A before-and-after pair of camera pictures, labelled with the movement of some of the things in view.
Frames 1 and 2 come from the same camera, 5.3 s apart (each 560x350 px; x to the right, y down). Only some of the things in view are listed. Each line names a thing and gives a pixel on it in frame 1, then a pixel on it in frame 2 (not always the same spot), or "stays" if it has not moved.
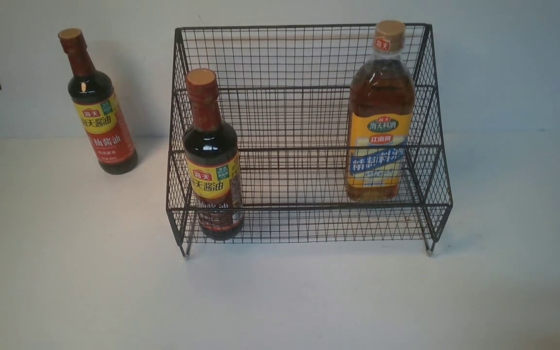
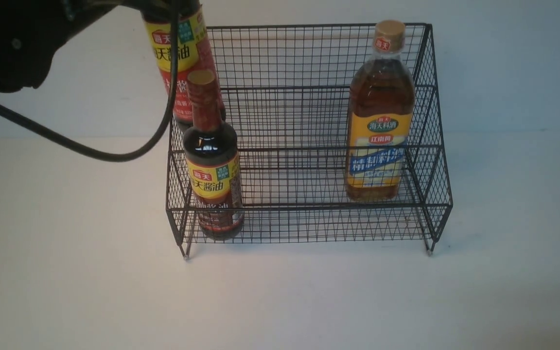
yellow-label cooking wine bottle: [381, 92] stays
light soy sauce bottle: [98, 108] to [195, 52]
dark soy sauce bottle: [213, 161] stays
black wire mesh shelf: [284, 94] stays
